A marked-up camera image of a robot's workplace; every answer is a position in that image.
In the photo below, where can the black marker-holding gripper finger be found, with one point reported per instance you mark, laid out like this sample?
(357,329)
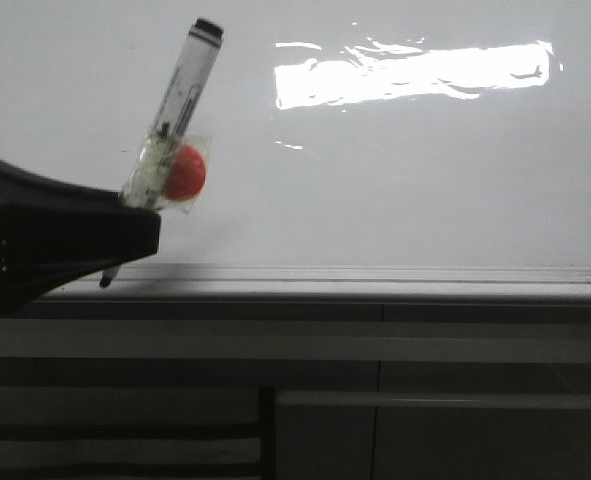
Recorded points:
(52,233)

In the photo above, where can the white black whiteboard marker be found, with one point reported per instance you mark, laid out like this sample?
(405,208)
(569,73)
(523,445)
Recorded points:
(164,139)

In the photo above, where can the grey whiteboard stand frame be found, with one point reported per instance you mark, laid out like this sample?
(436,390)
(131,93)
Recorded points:
(170,389)

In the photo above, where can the white whiteboard with frame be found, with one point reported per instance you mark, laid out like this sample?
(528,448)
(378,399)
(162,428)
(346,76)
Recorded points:
(358,149)

